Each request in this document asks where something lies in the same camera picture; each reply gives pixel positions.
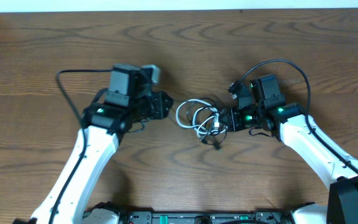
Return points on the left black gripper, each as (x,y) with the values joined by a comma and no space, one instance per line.
(161,104)

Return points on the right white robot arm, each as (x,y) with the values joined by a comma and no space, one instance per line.
(262,106)

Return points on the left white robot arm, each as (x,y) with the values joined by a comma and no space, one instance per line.
(128,99)

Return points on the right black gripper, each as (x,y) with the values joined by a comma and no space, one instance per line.
(232,118)

